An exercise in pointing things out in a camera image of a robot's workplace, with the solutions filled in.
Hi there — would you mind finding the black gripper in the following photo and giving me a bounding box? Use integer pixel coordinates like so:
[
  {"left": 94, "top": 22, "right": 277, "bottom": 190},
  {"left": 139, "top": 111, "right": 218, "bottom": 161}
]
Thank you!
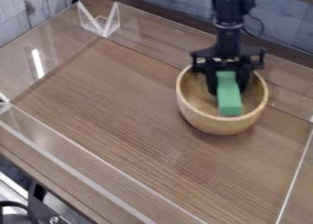
[{"left": 192, "top": 22, "right": 267, "bottom": 95}]

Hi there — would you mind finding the green rectangular stick block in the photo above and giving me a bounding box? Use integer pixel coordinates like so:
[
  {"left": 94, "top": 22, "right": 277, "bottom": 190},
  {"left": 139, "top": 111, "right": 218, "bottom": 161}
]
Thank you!
[{"left": 217, "top": 71, "right": 244, "bottom": 117}]

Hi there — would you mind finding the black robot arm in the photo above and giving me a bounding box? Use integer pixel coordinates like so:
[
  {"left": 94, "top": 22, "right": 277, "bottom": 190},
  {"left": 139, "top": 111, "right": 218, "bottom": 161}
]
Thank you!
[{"left": 192, "top": 0, "right": 267, "bottom": 95}]

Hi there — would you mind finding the round wooden bowl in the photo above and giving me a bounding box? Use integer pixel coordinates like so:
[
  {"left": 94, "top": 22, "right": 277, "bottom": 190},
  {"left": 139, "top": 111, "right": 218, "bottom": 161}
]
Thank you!
[{"left": 177, "top": 65, "right": 269, "bottom": 135}]

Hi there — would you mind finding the black cable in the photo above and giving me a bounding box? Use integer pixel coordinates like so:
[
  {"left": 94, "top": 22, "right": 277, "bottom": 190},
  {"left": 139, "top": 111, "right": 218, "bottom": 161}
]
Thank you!
[{"left": 242, "top": 13, "right": 267, "bottom": 39}]

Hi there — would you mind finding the clear acrylic corner bracket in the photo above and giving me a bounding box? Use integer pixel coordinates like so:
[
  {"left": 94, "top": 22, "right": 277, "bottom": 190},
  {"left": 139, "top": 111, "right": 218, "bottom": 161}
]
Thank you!
[{"left": 78, "top": 2, "right": 121, "bottom": 37}]

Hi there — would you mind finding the clear acrylic front wall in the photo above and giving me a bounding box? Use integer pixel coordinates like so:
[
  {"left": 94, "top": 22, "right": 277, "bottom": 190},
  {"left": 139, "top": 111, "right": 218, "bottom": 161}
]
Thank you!
[{"left": 0, "top": 100, "right": 208, "bottom": 224}]

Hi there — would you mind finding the black table leg bracket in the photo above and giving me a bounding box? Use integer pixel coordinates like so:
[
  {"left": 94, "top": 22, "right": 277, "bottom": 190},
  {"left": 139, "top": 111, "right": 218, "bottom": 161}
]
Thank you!
[{"left": 28, "top": 182, "right": 70, "bottom": 224}]

